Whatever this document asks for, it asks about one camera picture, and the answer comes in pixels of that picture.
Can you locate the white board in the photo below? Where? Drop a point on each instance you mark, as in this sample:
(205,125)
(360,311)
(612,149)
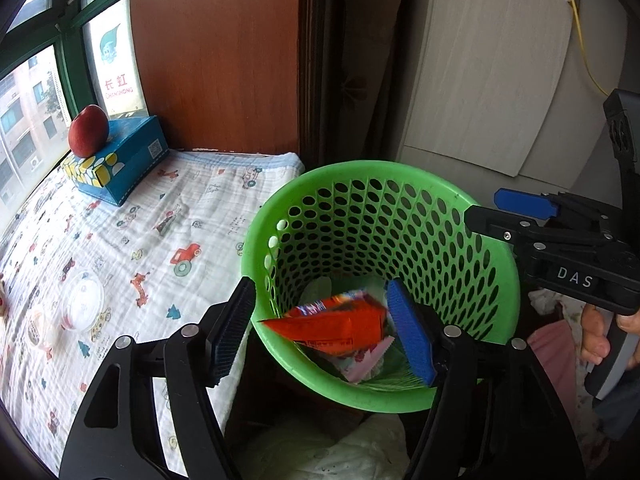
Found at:
(480,65)

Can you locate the pink cloth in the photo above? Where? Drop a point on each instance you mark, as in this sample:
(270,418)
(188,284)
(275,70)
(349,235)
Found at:
(555,360)

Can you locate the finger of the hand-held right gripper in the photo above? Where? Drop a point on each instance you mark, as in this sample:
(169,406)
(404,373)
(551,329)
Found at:
(525,202)
(500,225)

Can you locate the green plastic basket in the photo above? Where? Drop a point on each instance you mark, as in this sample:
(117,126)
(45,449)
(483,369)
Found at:
(380,210)

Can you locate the small jelly cup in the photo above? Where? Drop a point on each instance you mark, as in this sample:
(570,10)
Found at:
(82,302)

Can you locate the pink snack wrapper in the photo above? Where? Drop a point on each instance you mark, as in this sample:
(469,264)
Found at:
(367,362)

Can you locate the person's right hand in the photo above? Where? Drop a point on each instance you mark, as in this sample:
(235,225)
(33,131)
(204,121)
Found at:
(597,335)

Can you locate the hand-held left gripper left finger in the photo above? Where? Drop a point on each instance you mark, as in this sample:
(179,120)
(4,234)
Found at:
(230,330)

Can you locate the brown wooden cabinet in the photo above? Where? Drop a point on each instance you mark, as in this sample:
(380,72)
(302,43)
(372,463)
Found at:
(215,55)

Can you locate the orange snack wrapper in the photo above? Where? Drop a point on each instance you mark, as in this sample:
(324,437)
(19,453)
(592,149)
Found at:
(330,327)

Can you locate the printed blanket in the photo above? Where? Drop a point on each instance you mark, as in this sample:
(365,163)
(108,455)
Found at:
(150,240)

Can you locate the dark curtain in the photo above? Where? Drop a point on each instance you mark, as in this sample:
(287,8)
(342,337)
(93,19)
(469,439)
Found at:
(360,60)

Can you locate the blue tissue box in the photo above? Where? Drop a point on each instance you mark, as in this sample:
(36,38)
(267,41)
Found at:
(120,162)

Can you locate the red apple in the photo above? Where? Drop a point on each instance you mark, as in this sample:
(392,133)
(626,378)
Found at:
(88,130)

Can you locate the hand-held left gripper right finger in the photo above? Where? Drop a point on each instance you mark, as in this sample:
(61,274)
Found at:
(412,330)

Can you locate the green window frame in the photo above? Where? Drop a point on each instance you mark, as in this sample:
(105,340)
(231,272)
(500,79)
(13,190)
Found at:
(65,25)

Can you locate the white printed sign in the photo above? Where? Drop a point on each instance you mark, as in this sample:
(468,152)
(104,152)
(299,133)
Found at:
(115,60)

